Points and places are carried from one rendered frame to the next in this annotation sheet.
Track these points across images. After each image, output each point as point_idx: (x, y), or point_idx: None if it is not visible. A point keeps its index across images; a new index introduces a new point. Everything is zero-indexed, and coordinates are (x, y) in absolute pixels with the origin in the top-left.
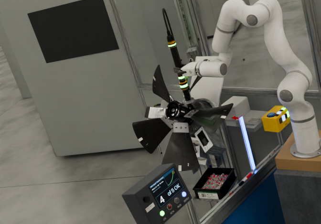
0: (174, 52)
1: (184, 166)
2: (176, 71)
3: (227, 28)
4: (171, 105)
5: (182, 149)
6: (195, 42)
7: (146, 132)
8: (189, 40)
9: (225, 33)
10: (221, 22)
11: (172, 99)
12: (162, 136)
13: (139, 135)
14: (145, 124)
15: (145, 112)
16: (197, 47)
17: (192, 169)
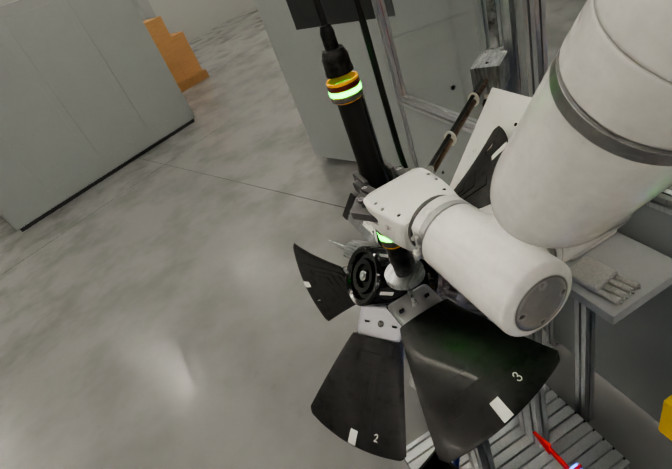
0: (350, 124)
1: (364, 437)
2: (358, 191)
3: (670, 125)
4: (364, 256)
5: (371, 388)
6: (506, 38)
7: (316, 279)
8: (490, 32)
9: (625, 161)
10: (618, 44)
11: (374, 234)
12: (349, 302)
13: (305, 277)
14: (313, 263)
15: (346, 204)
16: (510, 52)
17: (384, 457)
